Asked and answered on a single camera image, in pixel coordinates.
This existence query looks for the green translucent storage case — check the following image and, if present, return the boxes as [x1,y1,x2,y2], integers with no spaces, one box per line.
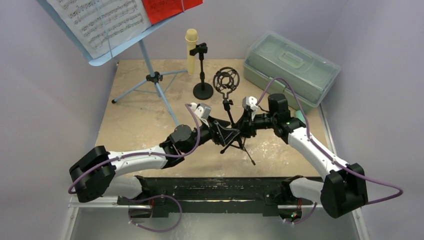
[243,31,341,113]

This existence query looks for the red sheet music page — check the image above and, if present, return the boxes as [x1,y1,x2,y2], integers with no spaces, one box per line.
[142,0,204,25]

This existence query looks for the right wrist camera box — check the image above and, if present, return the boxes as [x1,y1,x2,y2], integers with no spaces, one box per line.
[242,96,259,121]

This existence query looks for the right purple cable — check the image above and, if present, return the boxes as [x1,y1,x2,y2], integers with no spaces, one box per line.
[256,77,404,226]

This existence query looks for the black round-base mic stand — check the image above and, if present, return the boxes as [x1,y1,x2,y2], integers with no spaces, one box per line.
[190,42,214,100]

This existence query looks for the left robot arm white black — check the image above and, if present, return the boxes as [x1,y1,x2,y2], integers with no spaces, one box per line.
[68,119,240,203]

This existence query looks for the blue music stand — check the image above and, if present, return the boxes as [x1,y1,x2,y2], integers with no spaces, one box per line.
[38,0,187,125]

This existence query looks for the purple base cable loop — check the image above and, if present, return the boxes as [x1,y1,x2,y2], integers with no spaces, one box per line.
[127,194,183,233]

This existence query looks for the white sheet music page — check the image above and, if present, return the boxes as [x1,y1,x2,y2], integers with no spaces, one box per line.
[47,0,152,59]

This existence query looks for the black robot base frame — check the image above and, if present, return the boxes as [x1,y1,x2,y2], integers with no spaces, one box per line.
[117,176,313,218]

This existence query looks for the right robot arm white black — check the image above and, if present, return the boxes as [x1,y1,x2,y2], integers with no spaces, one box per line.
[234,93,369,219]

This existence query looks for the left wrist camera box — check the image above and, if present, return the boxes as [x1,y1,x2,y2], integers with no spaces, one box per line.
[189,102,212,127]

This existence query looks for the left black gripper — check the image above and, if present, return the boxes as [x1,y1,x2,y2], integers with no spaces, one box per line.
[182,115,239,154]

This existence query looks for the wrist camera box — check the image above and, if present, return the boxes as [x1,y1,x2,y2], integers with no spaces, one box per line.
[189,102,212,127]
[242,96,259,121]

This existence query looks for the mint green microphone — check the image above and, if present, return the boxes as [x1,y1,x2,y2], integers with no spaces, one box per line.
[295,110,306,124]

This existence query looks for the cream yellow microphone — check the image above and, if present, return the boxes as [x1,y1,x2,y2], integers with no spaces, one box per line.
[185,28,199,76]

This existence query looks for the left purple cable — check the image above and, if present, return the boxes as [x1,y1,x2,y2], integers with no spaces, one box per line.
[67,103,203,195]

